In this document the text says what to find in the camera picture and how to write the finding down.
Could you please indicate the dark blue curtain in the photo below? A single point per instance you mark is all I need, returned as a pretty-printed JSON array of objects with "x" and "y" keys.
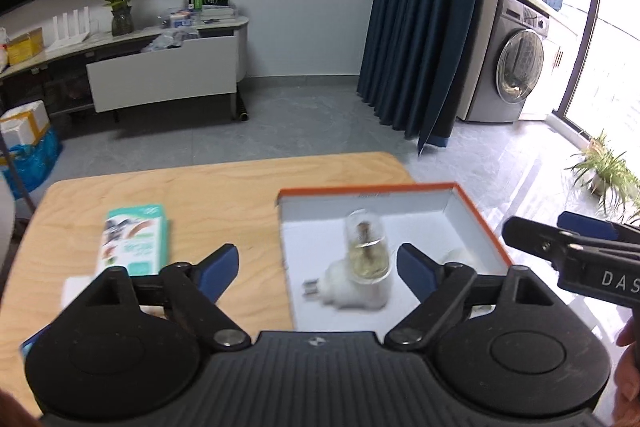
[{"x": 425, "y": 17}]

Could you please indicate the teal bandage box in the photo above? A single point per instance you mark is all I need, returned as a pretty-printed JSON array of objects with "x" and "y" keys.
[{"x": 132, "y": 237}]

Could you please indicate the white plug-in night light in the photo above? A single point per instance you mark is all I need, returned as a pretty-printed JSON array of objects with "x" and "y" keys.
[{"x": 360, "y": 287}]

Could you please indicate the white antenna router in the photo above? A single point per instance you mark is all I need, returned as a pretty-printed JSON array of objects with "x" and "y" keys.
[{"x": 70, "y": 34}]

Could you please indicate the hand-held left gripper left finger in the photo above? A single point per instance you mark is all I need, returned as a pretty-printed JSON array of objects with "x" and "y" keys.
[{"x": 221, "y": 268}]

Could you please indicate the clear plastic bag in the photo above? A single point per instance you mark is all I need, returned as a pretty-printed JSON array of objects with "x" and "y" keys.
[{"x": 170, "y": 41}]

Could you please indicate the pile of small packets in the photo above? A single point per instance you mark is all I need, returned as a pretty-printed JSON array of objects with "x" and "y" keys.
[{"x": 177, "y": 19}]

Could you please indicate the white open drawer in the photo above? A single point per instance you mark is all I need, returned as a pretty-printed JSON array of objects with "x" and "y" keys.
[{"x": 160, "y": 77}]

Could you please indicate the blue plastic bag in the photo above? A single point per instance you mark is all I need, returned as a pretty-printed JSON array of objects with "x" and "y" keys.
[{"x": 35, "y": 167}]

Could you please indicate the white barcode adapter box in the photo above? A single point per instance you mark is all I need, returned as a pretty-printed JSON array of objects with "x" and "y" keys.
[{"x": 77, "y": 289}]

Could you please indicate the white tray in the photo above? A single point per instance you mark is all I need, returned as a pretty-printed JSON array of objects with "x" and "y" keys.
[{"x": 217, "y": 13}]

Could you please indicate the person's right hand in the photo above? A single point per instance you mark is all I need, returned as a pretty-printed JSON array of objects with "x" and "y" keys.
[{"x": 631, "y": 387}]

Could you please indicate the potted spider plant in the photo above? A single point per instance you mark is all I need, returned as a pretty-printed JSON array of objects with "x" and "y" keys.
[{"x": 602, "y": 169}]

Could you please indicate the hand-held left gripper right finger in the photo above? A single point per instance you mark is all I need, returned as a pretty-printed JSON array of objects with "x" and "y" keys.
[{"x": 412, "y": 268}]

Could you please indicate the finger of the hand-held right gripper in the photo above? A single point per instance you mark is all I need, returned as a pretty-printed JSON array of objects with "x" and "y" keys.
[
  {"x": 530, "y": 237},
  {"x": 595, "y": 224}
]

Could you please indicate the grey washing machine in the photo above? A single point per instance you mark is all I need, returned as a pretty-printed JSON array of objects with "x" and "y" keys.
[{"x": 510, "y": 67}]

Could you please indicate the white television cabinet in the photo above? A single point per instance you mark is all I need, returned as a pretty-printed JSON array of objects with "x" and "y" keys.
[{"x": 60, "y": 72}]

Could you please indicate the white base cabinet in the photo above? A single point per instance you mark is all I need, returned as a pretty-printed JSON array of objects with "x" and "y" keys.
[{"x": 560, "y": 67}]

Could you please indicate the black rolled mat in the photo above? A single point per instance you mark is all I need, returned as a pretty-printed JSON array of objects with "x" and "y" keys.
[{"x": 242, "y": 109}]

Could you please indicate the white yellow cardboard box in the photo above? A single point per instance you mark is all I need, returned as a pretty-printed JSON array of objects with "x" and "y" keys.
[{"x": 22, "y": 124}]

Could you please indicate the blue white carton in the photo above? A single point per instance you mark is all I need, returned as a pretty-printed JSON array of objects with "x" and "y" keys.
[{"x": 32, "y": 341}]

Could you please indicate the white plastic bag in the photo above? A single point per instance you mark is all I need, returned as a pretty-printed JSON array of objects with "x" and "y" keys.
[{"x": 3, "y": 49}]

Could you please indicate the orange-rimmed cardboard box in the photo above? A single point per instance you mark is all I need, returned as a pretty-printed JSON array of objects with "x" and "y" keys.
[{"x": 312, "y": 252}]

